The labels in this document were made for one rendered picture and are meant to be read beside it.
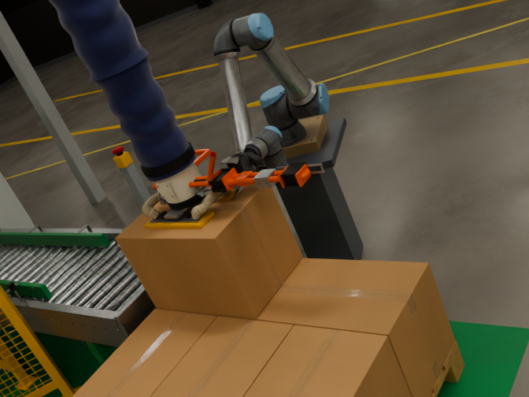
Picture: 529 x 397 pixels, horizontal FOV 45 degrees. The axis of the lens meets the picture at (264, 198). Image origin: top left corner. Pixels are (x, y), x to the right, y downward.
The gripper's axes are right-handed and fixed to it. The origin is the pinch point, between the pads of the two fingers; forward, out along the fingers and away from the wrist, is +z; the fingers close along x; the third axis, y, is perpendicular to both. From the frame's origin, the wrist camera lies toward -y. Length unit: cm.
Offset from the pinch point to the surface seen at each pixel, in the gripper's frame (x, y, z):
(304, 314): -53, -22, 15
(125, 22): 67, 17, -3
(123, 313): -47, 67, 32
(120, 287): -54, 97, 9
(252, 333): -53, -4, 28
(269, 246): -34.8, -1.0, -3.5
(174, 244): -16.1, 22.8, 20.9
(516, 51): -107, 9, -368
